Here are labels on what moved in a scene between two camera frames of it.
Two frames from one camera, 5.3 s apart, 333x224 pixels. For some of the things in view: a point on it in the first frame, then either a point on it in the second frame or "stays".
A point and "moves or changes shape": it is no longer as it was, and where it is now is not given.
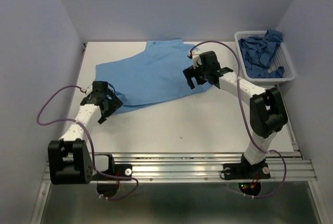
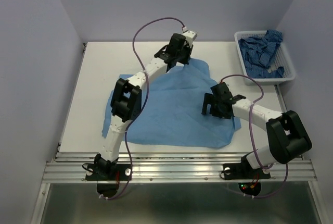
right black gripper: (189, 73) -> (209, 98)
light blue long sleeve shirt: (155, 75) moves or changes shape
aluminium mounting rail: (284, 166) stays
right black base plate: (245, 170) stays
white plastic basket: (281, 57) stays
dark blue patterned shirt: (258, 53) stays
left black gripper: (114, 101) -> (188, 49)
